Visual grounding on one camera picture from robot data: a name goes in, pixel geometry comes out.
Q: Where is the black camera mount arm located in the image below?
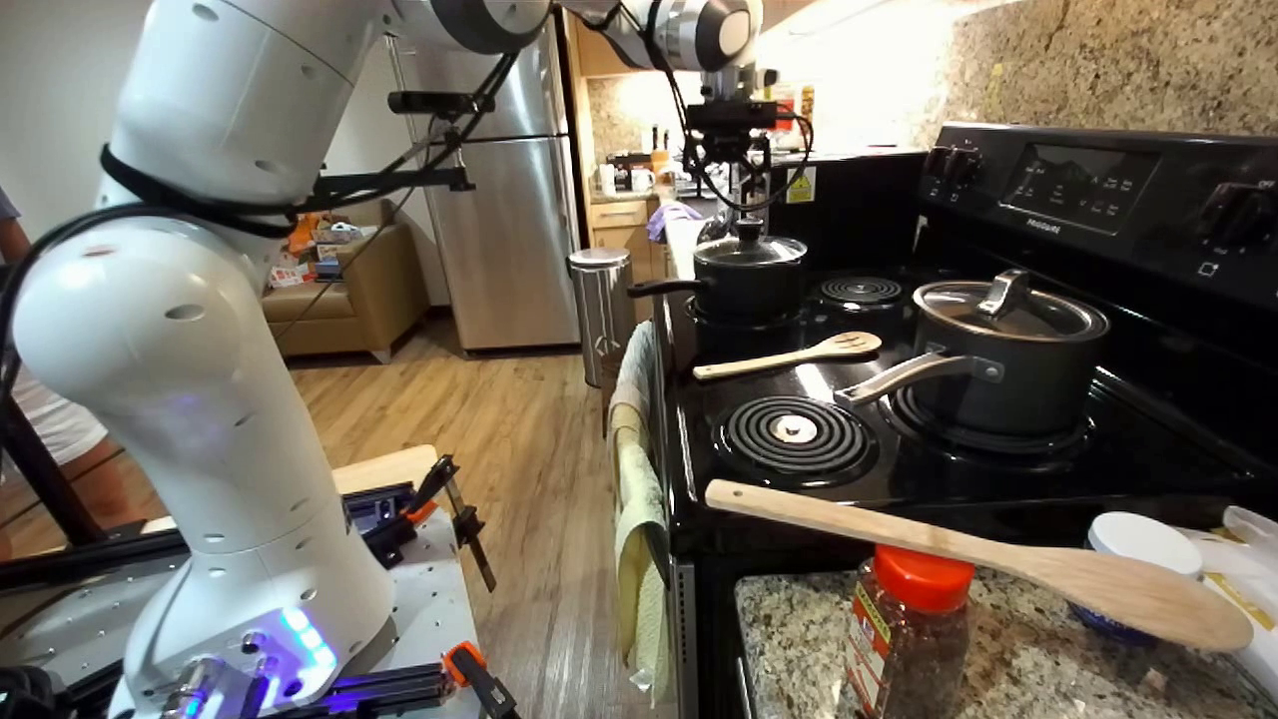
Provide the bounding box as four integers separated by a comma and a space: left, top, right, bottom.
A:
312, 114, 479, 206

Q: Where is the grey robot mounting table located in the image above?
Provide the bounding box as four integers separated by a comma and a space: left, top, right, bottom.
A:
0, 443, 490, 719

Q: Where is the small wooden spoon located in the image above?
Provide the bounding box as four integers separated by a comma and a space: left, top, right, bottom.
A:
692, 329, 885, 383

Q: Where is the orange printed box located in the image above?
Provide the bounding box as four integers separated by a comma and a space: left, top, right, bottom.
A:
264, 208, 334, 296

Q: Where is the steel trash can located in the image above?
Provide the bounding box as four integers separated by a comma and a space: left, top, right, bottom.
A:
566, 250, 633, 391

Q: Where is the black stereo camera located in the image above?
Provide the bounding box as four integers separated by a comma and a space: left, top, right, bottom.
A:
388, 87, 501, 119

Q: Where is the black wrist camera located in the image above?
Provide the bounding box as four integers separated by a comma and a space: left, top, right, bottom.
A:
680, 98, 788, 136

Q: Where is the white-lidded blue container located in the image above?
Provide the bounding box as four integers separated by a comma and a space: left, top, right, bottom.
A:
1071, 509, 1210, 637

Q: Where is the glass saucepan lid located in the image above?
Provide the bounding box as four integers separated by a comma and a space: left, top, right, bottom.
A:
912, 266, 1113, 344

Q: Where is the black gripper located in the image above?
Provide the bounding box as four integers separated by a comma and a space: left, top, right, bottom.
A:
698, 124, 803, 224

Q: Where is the large wooden spoon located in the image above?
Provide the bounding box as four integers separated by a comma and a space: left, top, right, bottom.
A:
698, 477, 1258, 656

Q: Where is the stainless steel refrigerator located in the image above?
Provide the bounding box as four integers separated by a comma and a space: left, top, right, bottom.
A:
385, 13, 587, 357

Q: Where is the black electric stove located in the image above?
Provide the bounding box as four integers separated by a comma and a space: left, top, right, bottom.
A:
657, 119, 1278, 719

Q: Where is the grey saucepan with steel handle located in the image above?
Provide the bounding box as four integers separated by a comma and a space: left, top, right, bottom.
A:
836, 285, 1113, 440

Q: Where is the wooden kitchen base cabinet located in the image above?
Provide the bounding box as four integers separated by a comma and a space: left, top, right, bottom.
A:
583, 194, 670, 293

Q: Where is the yellow-green dish towel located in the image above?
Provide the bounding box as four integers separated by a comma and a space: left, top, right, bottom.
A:
609, 317, 680, 706

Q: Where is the spice jar with red cap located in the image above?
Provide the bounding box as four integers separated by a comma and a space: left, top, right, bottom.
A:
839, 544, 980, 719

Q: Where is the silver pot on burner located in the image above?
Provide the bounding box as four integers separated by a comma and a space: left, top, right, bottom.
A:
623, 256, 814, 332

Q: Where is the black and orange clamp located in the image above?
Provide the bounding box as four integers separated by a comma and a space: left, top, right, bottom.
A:
440, 640, 522, 719
396, 452, 505, 594

